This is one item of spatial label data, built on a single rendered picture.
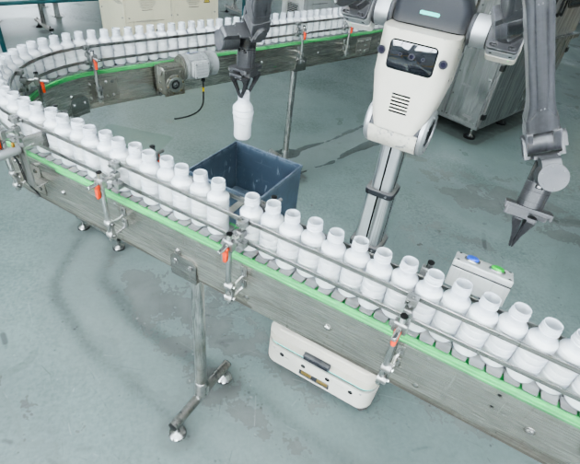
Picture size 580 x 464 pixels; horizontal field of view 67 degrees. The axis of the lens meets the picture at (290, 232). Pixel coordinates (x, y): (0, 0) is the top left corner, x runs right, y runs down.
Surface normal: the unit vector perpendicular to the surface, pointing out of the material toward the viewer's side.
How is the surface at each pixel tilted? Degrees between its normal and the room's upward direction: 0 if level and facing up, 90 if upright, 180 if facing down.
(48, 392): 0
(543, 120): 97
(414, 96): 90
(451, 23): 90
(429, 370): 90
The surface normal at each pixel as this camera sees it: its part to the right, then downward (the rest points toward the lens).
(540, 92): -0.20, 0.68
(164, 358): 0.10, -0.78
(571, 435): -0.51, 0.49
